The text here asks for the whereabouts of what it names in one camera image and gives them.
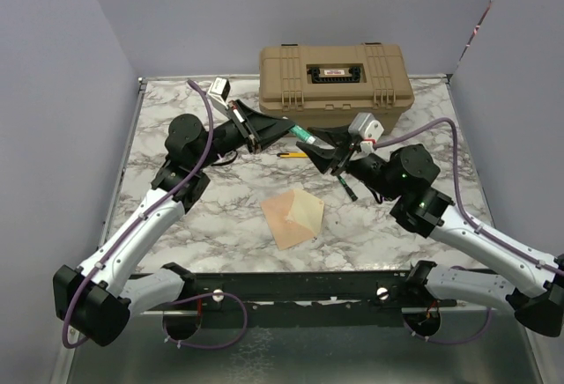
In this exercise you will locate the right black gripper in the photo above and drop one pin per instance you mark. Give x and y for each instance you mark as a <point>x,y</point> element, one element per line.
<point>323,158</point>

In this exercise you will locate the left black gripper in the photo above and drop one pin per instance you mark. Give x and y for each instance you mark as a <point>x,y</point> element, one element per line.
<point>258,129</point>

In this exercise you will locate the white green glue stick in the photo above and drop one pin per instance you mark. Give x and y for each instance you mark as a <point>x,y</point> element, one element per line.
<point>303,135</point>

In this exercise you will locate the peach paper envelope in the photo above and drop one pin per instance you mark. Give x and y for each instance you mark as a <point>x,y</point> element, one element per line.
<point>293,217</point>

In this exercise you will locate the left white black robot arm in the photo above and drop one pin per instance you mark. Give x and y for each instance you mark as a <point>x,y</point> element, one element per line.
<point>99,296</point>

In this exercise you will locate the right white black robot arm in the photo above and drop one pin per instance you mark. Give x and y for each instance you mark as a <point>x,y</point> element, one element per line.
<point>524,280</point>

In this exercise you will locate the yellow black pen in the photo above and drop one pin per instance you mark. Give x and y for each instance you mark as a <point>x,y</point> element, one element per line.
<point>292,155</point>

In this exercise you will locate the black green marker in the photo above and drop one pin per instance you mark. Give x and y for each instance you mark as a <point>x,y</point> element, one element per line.
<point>349,191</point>

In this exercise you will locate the tan plastic toolbox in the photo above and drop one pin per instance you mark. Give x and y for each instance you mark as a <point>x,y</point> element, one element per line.
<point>326,86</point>

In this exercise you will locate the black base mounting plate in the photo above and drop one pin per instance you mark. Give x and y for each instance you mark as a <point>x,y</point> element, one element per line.
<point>299,300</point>

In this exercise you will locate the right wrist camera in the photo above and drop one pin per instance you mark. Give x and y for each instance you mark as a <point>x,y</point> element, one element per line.
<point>365,131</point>

